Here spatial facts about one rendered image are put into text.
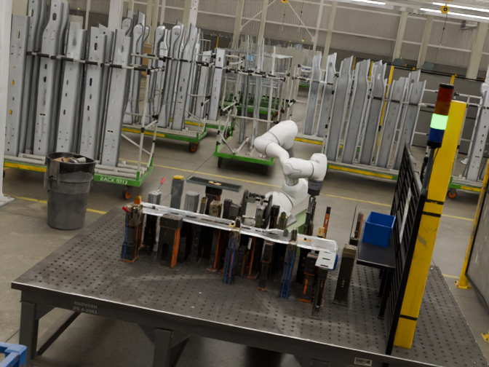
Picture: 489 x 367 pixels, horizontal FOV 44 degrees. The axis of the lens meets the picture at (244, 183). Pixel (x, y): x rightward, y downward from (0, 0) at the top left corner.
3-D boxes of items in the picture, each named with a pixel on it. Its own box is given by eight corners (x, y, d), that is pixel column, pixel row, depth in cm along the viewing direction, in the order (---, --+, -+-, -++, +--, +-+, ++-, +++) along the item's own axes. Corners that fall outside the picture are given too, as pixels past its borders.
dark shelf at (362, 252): (356, 264, 346) (356, 259, 345) (360, 223, 432) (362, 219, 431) (394, 272, 342) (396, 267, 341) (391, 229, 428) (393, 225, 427)
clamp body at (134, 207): (116, 261, 377) (122, 205, 369) (126, 254, 391) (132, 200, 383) (132, 265, 375) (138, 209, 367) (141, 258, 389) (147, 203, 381)
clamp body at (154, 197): (139, 244, 413) (145, 193, 404) (145, 239, 423) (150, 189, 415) (153, 247, 411) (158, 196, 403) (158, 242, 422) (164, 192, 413)
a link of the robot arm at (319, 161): (316, 176, 374) (300, 176, 366) (321, 151, 370) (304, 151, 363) (328, 180, 365) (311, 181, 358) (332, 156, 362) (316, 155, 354)
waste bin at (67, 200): (30, 227, 613) (35, 157, 596) (54, 213, 664) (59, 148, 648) (78, 236, 608) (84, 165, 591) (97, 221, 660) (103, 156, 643)
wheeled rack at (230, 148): (271, 178, 996) (288, 69, 955) (211, 167, 1004) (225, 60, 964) (278, 157, 1181) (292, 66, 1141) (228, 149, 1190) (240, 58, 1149)
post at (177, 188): (164, 239, 428) (171, 179, 418) (167, 236, 436) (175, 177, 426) (174, 241, 427) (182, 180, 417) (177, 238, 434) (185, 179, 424)
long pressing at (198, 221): (119, 209, 385) (120, 207, 385) (133, 201, 407) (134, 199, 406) (336, 255, 361) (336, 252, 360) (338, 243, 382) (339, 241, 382)
